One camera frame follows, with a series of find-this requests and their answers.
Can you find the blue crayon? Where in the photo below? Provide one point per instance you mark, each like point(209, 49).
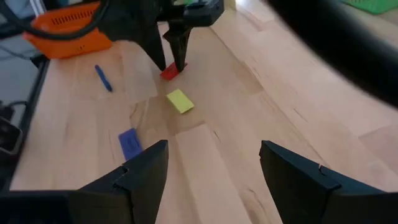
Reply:
point(104, 79)

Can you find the orange plastic bin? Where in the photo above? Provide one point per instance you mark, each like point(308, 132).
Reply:
point(71, 46)

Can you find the yellow eraser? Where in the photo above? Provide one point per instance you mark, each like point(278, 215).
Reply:
point(180, 101)

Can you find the green plastic bin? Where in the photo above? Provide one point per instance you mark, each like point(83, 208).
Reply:
point(373, 5)

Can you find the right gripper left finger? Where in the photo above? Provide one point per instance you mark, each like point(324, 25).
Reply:
point(146, 174)

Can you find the blue eraser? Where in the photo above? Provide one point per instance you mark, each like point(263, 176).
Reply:
point(130, 143)

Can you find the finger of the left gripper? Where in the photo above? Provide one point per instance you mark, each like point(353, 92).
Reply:
point(154, 43)
point(179, 43)

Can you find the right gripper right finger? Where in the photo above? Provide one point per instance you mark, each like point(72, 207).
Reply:
point(292, 180)

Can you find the red eraser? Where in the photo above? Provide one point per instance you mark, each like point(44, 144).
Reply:
point(169, 74)

